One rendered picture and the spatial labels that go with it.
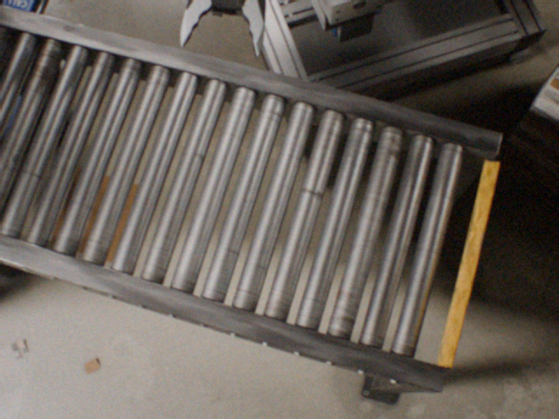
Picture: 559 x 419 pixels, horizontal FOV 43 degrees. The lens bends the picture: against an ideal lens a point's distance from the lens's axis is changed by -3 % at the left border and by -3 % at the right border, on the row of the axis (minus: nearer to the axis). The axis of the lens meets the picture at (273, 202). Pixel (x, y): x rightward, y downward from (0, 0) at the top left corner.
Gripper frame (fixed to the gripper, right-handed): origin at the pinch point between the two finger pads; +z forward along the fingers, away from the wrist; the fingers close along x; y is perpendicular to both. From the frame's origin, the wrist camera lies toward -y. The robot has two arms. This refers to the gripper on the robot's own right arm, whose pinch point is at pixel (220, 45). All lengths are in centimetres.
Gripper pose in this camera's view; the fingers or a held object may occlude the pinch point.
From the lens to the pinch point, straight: 111.4
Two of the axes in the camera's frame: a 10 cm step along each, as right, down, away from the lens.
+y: -1.0, 2.4, 9.7
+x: -9.9, -1.4, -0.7
